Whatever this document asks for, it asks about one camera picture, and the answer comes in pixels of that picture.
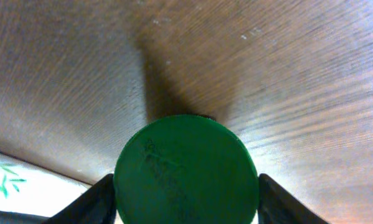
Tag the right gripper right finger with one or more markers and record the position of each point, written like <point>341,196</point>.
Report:
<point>278,206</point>

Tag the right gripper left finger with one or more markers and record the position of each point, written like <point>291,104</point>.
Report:
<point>95,206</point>

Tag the green lid jar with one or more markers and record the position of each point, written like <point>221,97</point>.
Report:
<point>185,169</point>

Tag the white floral tube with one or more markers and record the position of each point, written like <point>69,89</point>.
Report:
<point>26,188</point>

